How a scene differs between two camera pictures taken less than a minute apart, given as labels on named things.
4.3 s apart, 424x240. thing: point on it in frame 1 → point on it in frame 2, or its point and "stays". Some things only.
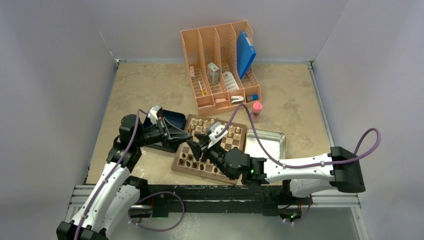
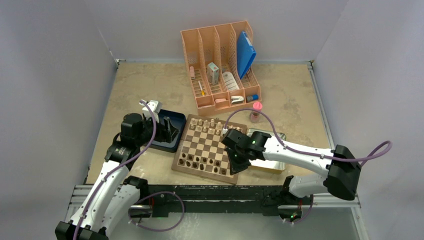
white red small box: (213, 72) stays
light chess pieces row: (200, 124) stays
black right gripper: (196, 148) → (237, 167)
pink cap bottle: (257, 108) stays
